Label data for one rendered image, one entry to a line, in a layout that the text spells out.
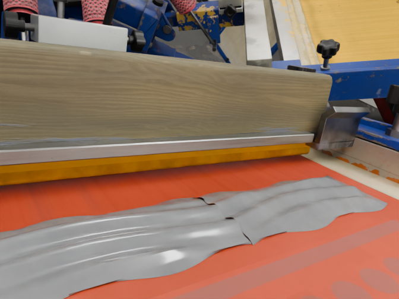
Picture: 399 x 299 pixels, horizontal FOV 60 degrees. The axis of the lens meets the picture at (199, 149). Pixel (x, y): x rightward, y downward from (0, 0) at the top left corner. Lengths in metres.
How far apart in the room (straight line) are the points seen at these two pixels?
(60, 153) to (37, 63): 0.06
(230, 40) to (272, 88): 2.83
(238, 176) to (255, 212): 0.09
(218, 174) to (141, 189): 0.09
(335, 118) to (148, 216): 0.26
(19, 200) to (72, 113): 0.07
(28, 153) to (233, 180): 0.18
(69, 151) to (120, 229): 0.07
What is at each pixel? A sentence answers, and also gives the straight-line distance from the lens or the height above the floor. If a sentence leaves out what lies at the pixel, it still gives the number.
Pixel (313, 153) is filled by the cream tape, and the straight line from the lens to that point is 0.49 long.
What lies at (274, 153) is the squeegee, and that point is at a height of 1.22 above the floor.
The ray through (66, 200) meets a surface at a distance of 0.27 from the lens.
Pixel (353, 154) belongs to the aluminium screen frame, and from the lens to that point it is 0.48.
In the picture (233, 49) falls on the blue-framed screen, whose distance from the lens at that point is 3.13.
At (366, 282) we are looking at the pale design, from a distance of 0.24.
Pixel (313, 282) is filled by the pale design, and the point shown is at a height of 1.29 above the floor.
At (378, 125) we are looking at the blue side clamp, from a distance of 0.50.
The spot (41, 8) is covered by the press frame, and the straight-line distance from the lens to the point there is 0.83.
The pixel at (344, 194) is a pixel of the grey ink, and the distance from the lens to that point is 0.36.
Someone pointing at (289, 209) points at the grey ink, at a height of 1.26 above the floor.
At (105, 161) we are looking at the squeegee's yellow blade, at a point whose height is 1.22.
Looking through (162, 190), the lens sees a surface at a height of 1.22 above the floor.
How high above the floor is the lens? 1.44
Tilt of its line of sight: 42 degrees down
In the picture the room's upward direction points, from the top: 34 degrees clockwise
